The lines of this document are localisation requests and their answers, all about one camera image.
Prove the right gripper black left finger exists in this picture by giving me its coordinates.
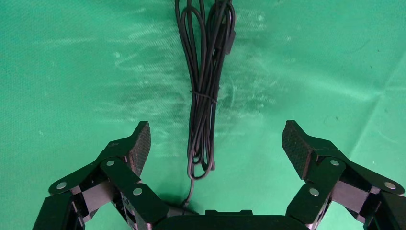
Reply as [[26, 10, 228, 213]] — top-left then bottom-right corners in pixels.
[[33, 121, 169, 230]]

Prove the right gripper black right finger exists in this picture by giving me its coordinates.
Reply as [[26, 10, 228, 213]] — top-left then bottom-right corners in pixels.
[[282, 120, 406, 230]]

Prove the black USB cable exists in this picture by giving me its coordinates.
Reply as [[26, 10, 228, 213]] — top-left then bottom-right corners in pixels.
[[174, 0, 237, 210]]

